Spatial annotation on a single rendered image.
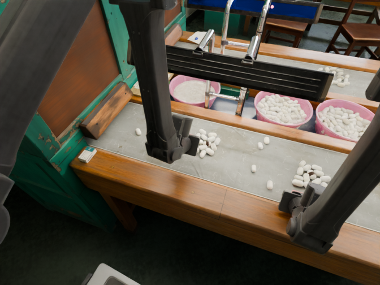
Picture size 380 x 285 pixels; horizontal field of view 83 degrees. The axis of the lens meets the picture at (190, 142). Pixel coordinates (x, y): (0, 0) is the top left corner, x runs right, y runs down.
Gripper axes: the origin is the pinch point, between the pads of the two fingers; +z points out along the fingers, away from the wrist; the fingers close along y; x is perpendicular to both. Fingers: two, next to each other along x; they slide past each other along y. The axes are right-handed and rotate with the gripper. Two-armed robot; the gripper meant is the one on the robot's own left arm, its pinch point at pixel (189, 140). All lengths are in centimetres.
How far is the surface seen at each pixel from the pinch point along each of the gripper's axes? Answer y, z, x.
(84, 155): 35.8, -10.9, 13.8
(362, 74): -75, 69, -50
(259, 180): -28.3, 2.0, 8.1
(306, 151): -44.7, 16.6, -4.7
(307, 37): -77, 287, -141
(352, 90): -68, 55, -38
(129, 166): 18.5, -8.2, 13.9
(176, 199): -2.7, -13.0, 18.1
